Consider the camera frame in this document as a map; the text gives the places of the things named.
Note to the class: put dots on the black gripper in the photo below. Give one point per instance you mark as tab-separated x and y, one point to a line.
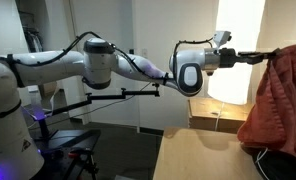
228	57

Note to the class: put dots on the orange towel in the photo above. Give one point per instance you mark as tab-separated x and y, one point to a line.
281	106

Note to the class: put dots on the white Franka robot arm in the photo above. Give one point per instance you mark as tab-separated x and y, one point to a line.
54	66

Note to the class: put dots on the low wooden box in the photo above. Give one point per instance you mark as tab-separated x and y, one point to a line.
214	115

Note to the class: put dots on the black folding workbench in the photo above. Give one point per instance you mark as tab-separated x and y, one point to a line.
71	140

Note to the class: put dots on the hanging dark clothes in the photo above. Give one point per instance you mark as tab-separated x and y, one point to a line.
33	40

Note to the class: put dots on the white grey wrist camera box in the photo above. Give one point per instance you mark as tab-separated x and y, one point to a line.
222	37

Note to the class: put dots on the white wall light switch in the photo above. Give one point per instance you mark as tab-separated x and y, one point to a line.
144	52

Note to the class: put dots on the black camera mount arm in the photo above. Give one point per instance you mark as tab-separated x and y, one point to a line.
108	97

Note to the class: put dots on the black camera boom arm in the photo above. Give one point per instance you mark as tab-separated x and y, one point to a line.
104	106

